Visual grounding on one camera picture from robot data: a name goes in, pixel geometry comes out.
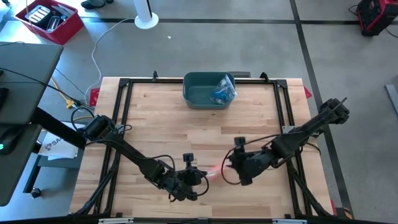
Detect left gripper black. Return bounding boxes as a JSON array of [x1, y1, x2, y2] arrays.
[[169, 152, 210, 202]]

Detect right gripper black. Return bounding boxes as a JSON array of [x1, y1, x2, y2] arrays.
[[228, 136, 275, 187]]

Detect orange elastic bandage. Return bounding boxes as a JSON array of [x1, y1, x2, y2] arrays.
[[207, 166, 224, 179]]

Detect silver mounting plate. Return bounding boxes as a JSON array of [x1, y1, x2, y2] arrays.
[[282, 125, 299, 136]]

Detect dark teal plastic bin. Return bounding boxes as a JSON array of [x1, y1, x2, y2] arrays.
[[182, 72, 236, 110]]

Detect grey desk foot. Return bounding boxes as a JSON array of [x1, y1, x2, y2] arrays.
[[23, 154, 82, 194]]

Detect white printed papers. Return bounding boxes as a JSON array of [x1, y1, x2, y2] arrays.
[[37, 122, 85, 160]]

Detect grey metal bar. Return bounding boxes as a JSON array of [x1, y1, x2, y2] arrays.
[[384, 83, 398, 116]]

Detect black desk support beam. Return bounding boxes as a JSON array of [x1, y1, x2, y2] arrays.
[[30, 107, 88, 150]]

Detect dark grey desk panel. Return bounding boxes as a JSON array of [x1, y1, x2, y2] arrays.
[[0, 124, 43, 208]]

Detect red and black equipment case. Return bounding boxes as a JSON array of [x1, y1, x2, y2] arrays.
[[356, 0, 398, 37]]

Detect black computer mouse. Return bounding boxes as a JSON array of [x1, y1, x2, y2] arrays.
[[0, 129, 23, 156]]

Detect red plastic crate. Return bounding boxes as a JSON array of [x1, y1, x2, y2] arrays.
[[15, 0, 85, 45]]

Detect person's shoe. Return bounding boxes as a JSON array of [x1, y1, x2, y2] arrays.
[[80, 0, 114, 10]]

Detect grey desk top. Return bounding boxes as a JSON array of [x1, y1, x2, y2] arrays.
[[0, 42, 64, 125]]

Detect white ribbed device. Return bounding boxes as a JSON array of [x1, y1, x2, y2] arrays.
[[24, 5, 52, 24]]

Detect white edge bracket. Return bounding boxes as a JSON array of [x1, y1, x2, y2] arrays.
[[272, 218, 308, 224], [98, 217, 134, 224]]

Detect black aluminium table frame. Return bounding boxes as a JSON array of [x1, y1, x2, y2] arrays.
[[70, 70, 338, 218]]

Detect black desk cable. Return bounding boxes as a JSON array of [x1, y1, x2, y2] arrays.
[[0, 67, 96, 111]]

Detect yellow cable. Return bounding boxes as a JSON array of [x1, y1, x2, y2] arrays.
[[50, 77, 94, 122]]

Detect white pedestal tower fan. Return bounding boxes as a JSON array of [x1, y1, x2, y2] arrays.
[[132, 0, 160, 30]]

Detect white floor cable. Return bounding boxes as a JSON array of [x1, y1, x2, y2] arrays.
[[83, 17, 136, 98]]

